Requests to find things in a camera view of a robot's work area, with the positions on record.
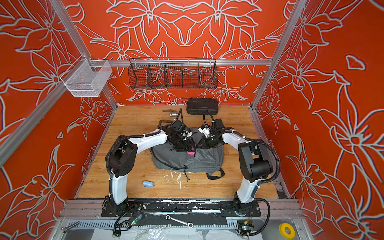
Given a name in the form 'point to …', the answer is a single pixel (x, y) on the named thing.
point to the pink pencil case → (190, 153)
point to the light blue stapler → (147, 184)
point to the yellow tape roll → (287, 231)
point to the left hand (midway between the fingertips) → (193, 149)
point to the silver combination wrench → (189, 224)
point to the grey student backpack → (207, 159)
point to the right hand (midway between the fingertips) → (195, 145)
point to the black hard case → (202, 106)
